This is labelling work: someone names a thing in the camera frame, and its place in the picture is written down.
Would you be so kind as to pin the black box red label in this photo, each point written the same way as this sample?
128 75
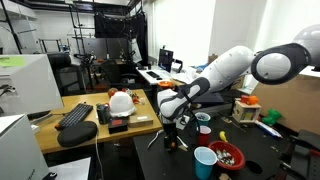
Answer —
117 126

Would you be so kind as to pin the light wooden desk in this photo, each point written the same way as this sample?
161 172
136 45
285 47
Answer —
83 99

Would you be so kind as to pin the teal plastic cup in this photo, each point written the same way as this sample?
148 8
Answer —
204 168
208 122

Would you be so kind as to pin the black round pouch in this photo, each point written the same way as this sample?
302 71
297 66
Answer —
77 133

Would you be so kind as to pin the yellow toy banana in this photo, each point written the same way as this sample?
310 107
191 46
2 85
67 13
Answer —
223 136

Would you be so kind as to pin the white box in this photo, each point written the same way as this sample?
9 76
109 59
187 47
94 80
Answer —
20 153

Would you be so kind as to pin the orange cube block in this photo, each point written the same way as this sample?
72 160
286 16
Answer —
244 99

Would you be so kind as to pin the black metal can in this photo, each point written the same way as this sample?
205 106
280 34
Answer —
103 115

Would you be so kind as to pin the red plastic cup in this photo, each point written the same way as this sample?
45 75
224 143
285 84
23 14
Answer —
204 138

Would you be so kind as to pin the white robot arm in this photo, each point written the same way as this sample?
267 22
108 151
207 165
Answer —
230 65

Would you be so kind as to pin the yellow orange toy figure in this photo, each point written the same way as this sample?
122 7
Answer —
172 146

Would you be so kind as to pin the red plastic bowl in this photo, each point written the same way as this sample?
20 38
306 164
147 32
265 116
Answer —
240 160

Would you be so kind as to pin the black computer keyboard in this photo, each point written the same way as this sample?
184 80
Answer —
75 116

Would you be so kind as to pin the small tan cardboard box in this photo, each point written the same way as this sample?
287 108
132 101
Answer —
140 121

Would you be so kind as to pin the white computer monitor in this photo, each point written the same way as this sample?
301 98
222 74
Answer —
33 86

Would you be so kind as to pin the orange pumpkin toy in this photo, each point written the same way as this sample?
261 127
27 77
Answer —
253 100

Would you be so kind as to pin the dark blue bin lid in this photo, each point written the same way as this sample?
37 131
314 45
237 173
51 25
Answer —
213 97

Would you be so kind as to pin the small black keyboard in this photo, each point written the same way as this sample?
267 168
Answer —
153 74

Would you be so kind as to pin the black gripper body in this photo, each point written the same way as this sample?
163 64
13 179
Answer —
170 128

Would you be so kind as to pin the wrapped candy pile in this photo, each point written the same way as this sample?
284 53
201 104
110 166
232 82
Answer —
225 157

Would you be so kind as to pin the white desk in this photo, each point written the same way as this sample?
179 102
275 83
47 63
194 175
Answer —
163 76

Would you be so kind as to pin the green plastic toy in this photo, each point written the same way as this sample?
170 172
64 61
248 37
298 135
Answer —
272 116

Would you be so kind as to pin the tan cork piece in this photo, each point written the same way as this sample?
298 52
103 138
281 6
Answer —
225 176

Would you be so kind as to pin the reddish brown ball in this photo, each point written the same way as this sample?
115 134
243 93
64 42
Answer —
112 92

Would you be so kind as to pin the black camera rig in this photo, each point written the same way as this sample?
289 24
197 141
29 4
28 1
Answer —
85 59

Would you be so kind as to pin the green sticky note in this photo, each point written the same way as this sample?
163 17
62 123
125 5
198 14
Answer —
11 61

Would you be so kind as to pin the tan cork wedge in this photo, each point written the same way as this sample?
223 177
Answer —
182 147

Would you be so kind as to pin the blue white marker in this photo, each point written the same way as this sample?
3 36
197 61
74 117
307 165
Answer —
268 129

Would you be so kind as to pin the snack wrapper pile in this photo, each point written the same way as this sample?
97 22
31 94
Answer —
135 97

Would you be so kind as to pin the large cardboard panel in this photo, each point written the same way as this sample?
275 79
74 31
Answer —
293 103

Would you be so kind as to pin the black office chair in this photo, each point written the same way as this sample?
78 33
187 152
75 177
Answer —
113 73
66 76

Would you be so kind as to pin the wooden shape sorter box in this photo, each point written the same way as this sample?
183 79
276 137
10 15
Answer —
245 113

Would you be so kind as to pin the black cloth backdrop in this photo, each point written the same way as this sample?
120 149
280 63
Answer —
116 25

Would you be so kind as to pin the white hard hat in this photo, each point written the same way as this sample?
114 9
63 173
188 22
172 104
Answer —
121 105

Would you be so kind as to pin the orange bowl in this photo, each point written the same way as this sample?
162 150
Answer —
165 84

